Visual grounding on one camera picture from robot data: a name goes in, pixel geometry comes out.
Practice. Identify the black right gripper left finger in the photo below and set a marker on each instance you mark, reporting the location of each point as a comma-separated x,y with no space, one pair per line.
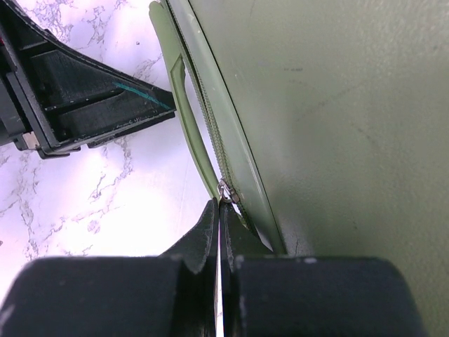
172,294

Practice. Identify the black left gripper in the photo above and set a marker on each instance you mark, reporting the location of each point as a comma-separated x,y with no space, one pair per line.
55,99

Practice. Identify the green hard-shell suitcase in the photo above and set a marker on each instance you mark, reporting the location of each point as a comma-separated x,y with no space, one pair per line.
344,106

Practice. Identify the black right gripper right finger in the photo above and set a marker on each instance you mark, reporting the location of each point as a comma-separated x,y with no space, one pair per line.
264,294

